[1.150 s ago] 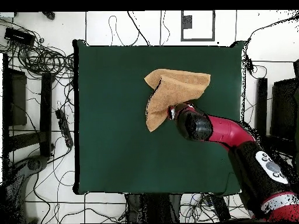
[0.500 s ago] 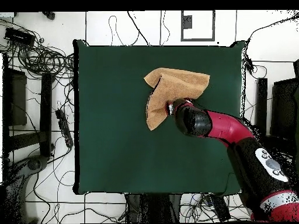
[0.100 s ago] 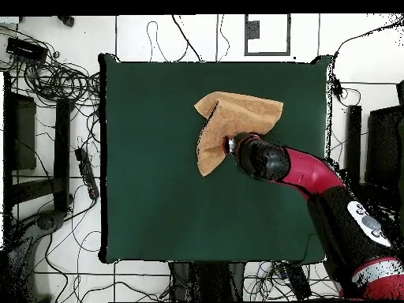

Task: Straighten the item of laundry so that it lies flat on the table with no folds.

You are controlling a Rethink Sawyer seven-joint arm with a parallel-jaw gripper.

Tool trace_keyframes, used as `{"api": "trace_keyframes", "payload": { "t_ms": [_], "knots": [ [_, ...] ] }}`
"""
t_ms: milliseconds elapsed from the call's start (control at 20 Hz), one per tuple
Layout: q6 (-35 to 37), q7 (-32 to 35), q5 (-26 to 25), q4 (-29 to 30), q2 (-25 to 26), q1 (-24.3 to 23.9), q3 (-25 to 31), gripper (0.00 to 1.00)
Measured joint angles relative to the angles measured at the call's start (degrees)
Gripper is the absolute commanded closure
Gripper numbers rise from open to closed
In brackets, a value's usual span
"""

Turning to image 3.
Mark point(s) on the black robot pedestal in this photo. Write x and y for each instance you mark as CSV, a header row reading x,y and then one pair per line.
x,y
205,281

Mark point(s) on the black frame stand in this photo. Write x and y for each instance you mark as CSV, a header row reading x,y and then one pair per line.
x,y
61,151
385,142

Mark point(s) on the small grey square plate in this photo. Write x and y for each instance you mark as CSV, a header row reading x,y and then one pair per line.
x,y
252,30

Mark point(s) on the tan terry towel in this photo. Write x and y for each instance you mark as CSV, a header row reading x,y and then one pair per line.
x,y
236,120

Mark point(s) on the black power strip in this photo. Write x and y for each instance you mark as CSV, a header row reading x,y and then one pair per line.
x,y
86,172

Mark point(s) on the grey rectangular floor frame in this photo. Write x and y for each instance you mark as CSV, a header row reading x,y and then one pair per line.
x,y
268,54

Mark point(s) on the small dark object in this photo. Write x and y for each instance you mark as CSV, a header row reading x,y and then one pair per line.
x,y
66,20

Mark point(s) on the black rectangular box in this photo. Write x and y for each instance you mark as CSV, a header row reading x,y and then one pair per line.
x,y
25,49

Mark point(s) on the black plug adapter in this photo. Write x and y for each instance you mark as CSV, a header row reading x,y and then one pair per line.
x,y
337,89

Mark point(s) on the grey stand base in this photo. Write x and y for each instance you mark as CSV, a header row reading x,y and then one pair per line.
x,y
47,221

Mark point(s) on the dark green tablecloth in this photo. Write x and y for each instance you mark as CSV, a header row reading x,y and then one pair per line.
x,y
157,110

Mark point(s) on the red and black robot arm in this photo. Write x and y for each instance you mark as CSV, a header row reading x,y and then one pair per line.
x,y
309,173

